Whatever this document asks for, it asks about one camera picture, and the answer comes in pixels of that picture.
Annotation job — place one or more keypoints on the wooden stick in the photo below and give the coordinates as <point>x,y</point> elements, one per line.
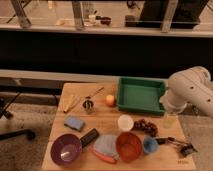
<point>90,95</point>

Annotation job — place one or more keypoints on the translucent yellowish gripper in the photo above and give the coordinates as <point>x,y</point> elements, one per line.
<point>168,120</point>

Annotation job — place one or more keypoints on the black office chair base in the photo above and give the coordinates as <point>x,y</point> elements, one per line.
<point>12,129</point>

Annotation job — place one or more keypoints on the blue sponge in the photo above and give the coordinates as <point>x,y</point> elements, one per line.
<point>74,123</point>

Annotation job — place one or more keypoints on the light blue cloth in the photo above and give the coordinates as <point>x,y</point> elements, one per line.
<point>106,145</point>

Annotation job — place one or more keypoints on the white plastic cup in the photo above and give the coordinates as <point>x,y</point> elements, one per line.
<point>125,123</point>

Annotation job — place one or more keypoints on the orange ball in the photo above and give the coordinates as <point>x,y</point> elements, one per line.
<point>110,100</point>

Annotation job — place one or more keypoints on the black tool with cable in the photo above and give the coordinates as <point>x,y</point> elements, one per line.
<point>184,148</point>

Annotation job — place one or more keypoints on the yellow banana peel piece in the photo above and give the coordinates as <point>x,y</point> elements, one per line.
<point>73,98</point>

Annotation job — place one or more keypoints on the orange carrot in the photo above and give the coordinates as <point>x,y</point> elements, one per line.
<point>104,158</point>

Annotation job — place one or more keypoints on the orange plastic bowl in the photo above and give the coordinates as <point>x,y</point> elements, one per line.
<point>128,146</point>

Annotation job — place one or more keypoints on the dark red grape bunch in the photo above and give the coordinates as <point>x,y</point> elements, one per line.
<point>147,127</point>

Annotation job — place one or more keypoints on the black rectangular block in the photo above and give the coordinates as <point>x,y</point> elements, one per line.
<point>89,137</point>

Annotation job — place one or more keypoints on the green plastic tray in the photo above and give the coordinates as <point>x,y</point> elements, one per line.
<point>140,95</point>

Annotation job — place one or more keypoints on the small blue bowl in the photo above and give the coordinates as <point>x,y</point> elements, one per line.
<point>150,145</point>

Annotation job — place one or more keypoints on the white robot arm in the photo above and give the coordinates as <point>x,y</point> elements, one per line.
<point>190,86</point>

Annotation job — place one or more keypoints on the purple plastic bowl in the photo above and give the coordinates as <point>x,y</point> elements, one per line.
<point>66,149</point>

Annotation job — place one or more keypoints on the small metal cup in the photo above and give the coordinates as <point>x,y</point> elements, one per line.
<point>88,105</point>

